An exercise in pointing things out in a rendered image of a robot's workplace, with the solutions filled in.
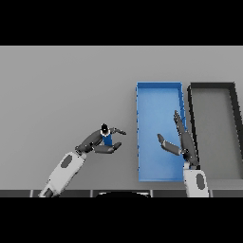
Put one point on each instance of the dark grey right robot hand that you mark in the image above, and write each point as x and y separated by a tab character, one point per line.
187	144

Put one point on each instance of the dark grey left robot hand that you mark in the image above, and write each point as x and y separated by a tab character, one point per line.
91	141

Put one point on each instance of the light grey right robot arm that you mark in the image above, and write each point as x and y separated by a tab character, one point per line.
196	183

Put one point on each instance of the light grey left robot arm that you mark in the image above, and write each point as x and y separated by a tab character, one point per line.
62	172

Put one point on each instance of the blue bin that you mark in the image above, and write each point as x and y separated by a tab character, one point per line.
160	131

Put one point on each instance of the dark grey bin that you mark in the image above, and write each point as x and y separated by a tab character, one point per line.
215	129

